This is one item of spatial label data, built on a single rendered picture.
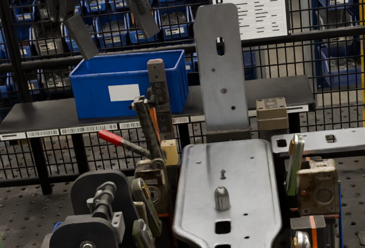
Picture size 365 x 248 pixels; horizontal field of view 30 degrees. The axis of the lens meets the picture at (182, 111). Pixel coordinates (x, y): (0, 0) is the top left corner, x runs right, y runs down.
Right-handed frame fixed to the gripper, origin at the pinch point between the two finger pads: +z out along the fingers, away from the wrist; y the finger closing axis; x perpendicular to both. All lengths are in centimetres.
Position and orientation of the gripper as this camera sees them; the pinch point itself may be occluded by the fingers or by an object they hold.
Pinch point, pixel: (118, 40)
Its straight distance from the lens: 104.9
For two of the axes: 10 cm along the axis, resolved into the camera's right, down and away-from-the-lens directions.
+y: 7.4, -1.8, -6.5
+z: 4.3, 8.7, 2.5
